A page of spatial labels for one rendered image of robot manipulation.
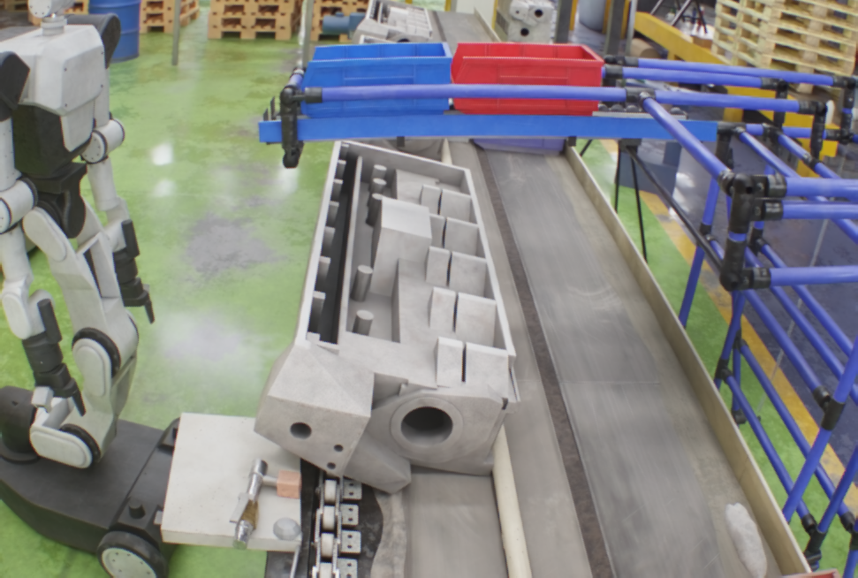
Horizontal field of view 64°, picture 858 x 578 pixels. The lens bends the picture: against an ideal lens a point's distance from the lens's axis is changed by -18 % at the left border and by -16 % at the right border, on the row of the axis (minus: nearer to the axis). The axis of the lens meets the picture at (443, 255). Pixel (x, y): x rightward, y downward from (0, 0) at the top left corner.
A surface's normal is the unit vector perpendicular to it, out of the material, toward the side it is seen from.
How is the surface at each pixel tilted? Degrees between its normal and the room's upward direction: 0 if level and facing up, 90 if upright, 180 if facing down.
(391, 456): 40
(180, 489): 0
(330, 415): 90
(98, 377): 90
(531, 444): 0
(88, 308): 90
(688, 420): 2
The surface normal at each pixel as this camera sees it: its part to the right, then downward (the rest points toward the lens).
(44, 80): 0.64, 0.32
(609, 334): 0.11, -0.90
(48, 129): 0.61, 0.51
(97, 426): -0.11, 0.42
